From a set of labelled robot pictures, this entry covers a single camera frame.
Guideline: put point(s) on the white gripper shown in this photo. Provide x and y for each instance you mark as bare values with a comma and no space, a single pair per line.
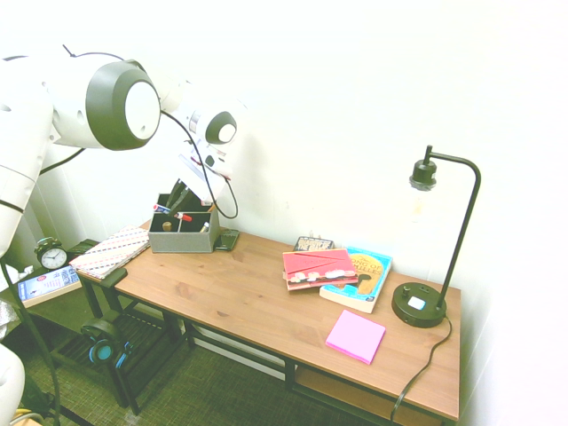
195,175

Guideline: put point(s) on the white marker with red cap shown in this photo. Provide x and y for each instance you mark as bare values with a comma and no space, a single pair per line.
184,217

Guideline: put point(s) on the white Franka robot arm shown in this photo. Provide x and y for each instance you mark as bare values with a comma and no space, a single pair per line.
66,111

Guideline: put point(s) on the grey desk organizer holder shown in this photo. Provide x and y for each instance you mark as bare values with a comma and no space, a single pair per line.
184,242

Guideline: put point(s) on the small brown cork knob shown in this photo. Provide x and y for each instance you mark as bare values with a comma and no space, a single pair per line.
167,226

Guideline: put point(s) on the white tube with yellow label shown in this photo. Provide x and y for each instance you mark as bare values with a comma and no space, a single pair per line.
204,226

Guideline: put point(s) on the black flat device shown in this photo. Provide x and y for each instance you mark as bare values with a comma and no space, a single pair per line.
227,240

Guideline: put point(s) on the striped colourful notebook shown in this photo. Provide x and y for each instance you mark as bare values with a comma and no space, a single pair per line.
111,253

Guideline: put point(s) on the black headphone hanger clamp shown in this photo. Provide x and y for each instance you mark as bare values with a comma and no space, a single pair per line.
114,279

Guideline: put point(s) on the dark paperback book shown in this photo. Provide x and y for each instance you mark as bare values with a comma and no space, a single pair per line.
313,244

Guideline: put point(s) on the black alarm clock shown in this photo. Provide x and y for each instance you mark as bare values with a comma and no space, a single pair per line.
52,256

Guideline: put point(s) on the dark side table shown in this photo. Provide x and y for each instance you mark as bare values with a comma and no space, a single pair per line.
84,310

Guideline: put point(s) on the red book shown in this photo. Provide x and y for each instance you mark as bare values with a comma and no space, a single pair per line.
317,266

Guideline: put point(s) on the white and blue book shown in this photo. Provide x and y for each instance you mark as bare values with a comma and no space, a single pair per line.
49,286

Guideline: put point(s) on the black and blue headphones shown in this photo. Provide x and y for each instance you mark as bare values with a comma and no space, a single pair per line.
104,350

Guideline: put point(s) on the blue and orange book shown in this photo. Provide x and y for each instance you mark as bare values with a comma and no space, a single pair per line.
370,284

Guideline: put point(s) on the pink sticky note pad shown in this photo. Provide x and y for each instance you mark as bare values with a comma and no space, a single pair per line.
355,336

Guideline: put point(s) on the black desk lamp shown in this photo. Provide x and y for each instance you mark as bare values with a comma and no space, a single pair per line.
417,308

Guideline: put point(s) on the wooden desk with black frame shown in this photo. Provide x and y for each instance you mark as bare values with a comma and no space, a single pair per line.
248,293

